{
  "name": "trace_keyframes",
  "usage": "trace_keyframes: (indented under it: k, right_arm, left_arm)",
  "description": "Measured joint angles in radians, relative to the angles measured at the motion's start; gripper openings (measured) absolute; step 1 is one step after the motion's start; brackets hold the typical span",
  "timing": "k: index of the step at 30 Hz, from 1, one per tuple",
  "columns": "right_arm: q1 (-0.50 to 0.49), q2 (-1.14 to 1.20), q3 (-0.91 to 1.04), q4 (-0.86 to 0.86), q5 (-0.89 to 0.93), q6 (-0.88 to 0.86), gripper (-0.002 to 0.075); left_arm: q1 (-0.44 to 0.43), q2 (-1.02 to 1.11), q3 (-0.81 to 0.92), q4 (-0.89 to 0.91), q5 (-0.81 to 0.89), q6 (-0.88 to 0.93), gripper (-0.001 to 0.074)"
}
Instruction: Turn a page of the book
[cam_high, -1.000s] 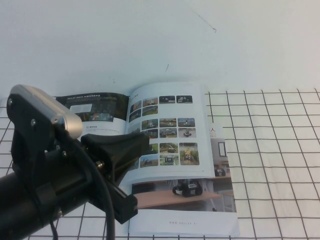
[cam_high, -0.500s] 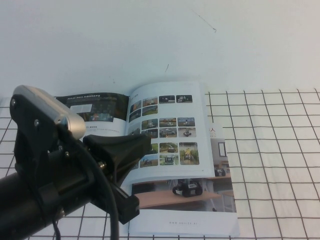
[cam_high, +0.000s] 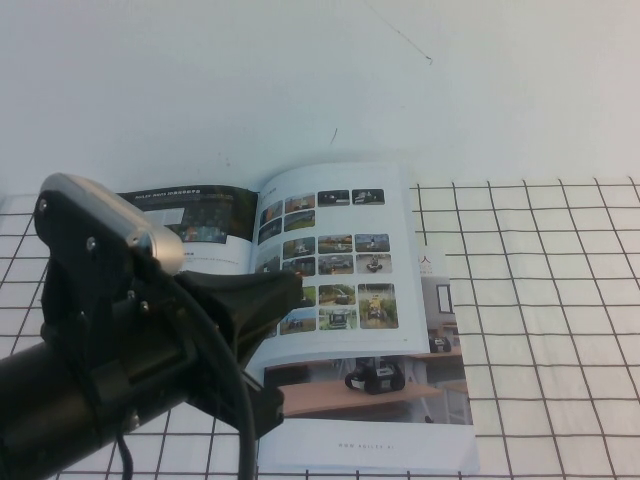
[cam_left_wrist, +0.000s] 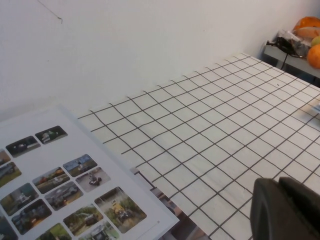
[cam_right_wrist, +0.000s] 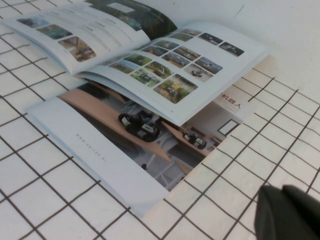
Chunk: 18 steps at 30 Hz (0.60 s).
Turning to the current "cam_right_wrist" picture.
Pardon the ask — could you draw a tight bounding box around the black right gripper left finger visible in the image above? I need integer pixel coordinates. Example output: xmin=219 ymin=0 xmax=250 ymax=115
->
xmin=254 ymin=184 xmax=309 ymax=240

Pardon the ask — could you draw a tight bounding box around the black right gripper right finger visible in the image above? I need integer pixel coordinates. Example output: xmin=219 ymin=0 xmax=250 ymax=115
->
xmin=282 ymin=184 xmax=320 ymax=240

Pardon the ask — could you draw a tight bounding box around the white product catalog book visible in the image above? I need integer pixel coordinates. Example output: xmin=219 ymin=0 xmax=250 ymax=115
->
xmin=1 ymin=0 xmax=273 ymax=126

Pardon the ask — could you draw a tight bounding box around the white black-grid tablecloth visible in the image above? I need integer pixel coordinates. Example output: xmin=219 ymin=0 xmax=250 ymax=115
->
xmin=0 ymin=0 xmax=320 ymax=240

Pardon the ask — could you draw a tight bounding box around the closed brochure with office photo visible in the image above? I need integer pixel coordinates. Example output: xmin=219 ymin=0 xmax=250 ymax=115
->
xmin=26 ymin=56 xmax=256 ymax=218

